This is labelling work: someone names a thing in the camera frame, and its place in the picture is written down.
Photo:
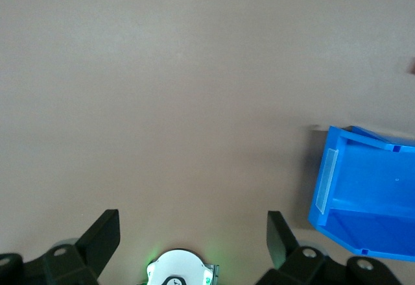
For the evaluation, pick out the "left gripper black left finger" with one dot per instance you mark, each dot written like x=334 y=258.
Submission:
x=94 y=246

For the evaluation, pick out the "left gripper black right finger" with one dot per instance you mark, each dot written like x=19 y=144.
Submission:
x=285 y=252

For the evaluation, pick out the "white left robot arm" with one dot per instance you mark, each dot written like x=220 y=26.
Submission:
x=178 y=267

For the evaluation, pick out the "blue plastic storage bin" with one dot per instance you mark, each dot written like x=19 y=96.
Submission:
x=373 y=184

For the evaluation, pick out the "table cover sheet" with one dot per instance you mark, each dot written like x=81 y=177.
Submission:
x=162 y=87

